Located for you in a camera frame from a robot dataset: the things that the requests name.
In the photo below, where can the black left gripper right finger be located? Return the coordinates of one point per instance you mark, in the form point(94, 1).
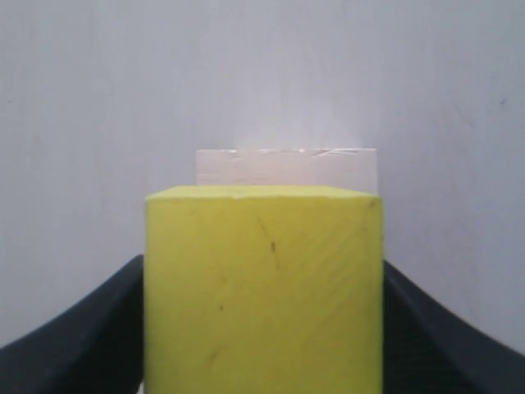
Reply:
point(428, 349)

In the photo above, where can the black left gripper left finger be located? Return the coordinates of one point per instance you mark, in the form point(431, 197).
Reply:
point(96, 346)

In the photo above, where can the yellow cube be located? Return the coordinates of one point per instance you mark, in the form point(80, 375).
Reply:
point(263, 289)

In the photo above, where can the large light wooden cube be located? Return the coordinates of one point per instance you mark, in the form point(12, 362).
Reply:
point(351, 169)

